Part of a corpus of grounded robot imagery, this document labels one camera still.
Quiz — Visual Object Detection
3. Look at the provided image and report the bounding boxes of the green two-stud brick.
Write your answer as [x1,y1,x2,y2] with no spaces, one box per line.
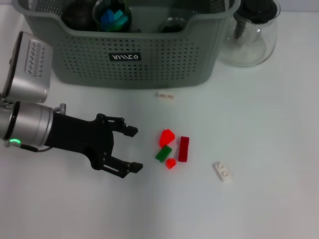
[106,23,125,32]
[155,145,172,164]

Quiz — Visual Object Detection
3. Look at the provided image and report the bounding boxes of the left gripper cable with plug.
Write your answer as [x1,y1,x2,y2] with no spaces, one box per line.
[14,143,53,153]

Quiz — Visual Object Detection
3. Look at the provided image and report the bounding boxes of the white two-stud plate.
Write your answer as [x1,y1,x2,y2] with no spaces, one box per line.
[212,161,234,184]

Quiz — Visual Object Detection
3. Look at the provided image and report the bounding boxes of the dark red long brick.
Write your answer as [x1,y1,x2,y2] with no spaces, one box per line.
[178,136,189,162]

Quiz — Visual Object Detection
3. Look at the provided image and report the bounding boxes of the black ceramic teapot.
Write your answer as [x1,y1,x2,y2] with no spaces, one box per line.
[61,0,97,31]

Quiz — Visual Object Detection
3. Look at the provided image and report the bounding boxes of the white building brick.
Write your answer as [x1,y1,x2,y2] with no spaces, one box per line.
[155,91,176,101]

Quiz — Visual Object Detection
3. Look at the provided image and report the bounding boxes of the glass carafe with black lid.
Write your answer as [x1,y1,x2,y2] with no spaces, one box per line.
[216,0,281,67]

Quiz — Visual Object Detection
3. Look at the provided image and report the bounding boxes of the blue square building plate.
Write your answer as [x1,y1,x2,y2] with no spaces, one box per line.
[100,9,115,25]

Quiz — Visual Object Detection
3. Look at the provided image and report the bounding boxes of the silver connector stub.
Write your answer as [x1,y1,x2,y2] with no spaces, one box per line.
[53,103,67,115]

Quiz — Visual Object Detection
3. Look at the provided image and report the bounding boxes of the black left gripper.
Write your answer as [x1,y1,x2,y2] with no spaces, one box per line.
[44,114,144,179]

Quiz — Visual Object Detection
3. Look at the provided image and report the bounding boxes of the grey-green perforated storage bin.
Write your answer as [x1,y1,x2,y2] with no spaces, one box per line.
[11,0,241,89]

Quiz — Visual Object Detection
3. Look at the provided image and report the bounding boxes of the glass teacup with black sleeve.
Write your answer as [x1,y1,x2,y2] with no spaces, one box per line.
[92,0,133,32]
[158,16,186,33]

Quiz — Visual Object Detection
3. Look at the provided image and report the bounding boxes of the red-orange sloped brick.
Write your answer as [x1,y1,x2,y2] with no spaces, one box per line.
[159,128,176,148]

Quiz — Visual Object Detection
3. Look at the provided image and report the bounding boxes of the teal square building plate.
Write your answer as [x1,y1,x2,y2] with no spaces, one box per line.
[113,9,128,27]

